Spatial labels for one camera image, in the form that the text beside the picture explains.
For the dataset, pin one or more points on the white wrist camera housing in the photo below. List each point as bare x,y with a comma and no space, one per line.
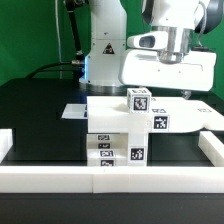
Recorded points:
155,40

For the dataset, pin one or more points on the paper sheet with tags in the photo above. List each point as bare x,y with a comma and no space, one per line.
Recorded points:
75,111

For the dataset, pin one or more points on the white front fence rail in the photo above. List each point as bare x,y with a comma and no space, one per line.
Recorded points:
62,179

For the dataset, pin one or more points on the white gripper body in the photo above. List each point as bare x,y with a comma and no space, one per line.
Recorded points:
143,68

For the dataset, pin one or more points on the white tagged cube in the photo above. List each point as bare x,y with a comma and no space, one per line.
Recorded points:
138,100

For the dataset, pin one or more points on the white chair back part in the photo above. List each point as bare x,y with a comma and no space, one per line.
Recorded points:
110,114

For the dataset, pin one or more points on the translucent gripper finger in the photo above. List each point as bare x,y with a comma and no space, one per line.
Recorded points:
186,94

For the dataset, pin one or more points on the white left fence rail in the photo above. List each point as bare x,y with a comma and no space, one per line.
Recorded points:
6,142

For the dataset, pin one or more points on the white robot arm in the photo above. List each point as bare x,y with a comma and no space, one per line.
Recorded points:
168,55

